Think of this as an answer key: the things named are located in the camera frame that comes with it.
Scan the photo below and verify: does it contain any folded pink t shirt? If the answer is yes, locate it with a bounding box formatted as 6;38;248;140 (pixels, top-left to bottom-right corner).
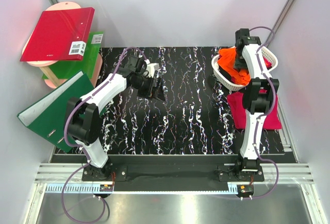
227;92;282;130

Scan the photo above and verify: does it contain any orange t shirt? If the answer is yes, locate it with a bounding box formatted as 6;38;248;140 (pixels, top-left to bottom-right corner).
218;47;251;86

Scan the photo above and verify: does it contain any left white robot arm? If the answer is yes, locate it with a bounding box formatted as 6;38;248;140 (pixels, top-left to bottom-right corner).
64;56;166;181

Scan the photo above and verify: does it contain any red ring binder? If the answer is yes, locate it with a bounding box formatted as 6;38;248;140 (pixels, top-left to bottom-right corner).
20;7;95;62

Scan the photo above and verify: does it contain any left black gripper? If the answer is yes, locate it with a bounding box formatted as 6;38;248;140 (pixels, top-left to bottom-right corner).
131;75;165;102

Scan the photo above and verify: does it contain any white plastic laundry basket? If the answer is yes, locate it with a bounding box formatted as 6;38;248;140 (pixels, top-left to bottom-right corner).
211;47;278;91

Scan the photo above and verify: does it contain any light green folder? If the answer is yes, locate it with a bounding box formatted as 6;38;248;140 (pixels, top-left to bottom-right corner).
48;30;104;82

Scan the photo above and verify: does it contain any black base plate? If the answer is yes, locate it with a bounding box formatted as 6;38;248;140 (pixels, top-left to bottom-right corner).
82;164;264;182

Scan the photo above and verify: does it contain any aluminium rail frame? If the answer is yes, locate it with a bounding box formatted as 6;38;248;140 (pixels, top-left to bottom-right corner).
23;141;328;224

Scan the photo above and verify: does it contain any purple cable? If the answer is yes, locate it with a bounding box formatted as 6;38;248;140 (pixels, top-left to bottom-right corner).
237;26;279;199
61;46;151;222

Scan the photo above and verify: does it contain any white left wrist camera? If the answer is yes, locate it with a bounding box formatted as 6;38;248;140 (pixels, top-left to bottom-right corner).
144;63;160;78

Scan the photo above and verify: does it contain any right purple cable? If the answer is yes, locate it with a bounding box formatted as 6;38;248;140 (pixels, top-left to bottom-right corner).
237;26;279;199

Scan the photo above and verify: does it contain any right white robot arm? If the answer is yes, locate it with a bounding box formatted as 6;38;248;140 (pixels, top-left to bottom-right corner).
234;28;279;181

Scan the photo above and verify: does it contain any pink t shirt in basket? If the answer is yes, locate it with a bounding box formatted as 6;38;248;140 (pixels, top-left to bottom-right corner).
263;57;272;70

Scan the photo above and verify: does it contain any dark green ring binder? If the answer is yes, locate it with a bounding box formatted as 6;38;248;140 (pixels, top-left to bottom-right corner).
18;71;94;152

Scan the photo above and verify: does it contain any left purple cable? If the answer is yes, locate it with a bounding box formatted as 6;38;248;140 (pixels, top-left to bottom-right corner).
61;46;151;222

